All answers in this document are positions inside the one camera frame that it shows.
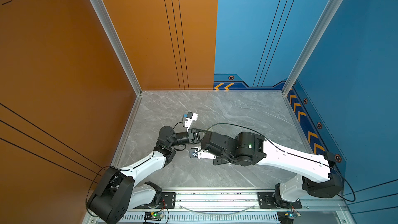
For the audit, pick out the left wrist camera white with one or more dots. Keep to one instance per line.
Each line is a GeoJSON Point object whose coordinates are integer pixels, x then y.
{"type": "Point", "coordinates": [188, 119]}

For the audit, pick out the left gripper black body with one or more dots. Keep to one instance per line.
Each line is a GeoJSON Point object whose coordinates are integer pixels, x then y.
{"type": "Point", "coordinates": [190, 137]}

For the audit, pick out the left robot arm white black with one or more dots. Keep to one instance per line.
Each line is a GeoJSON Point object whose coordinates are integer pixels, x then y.
{"type": "Point", "coordinates": [118, 190]}

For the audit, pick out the left aluminium corner post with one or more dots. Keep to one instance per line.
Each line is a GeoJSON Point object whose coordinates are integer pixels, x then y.
{"type": "Point", "coordinates": [108, 26]}

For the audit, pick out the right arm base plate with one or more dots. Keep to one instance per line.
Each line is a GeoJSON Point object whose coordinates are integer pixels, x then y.
{"type": "Point", "coordinates": [267, 200]}

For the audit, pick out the circuit board right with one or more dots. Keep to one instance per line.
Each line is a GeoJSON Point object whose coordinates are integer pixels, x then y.
{"type": "Point", "coordinates": [288, 217]}

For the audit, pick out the white ventilation grille strip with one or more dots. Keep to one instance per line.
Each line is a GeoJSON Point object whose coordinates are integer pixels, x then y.
{"type": "Point", "coordinates": [192, 218]}

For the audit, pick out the green circuit board left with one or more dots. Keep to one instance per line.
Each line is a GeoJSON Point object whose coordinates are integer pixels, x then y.
{"type": "Point", "coordinates": [153, 217]}

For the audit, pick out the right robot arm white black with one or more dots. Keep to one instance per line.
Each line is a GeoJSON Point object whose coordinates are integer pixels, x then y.
{"type": "Point", "coordinates": [316, 175]}

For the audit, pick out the aluminium front rail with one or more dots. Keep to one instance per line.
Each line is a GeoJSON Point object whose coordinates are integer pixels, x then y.
{"type": "Point", "coordinates": [230, 200]}

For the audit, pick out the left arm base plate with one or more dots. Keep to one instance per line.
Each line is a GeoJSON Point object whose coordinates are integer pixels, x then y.
{"type": "Point", "coordinates": [167, 199]}

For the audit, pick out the aluminium corner post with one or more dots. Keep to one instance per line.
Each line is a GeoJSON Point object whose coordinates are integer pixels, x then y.
{"type": "Point", "coordinates": [323, 22]}
{"type": "Point", "coordinates": [108, 26]}

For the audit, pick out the right aluminium corner post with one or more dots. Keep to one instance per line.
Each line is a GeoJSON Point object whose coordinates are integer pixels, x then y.
{"type": "Point", "coordinates": [323, 22]}

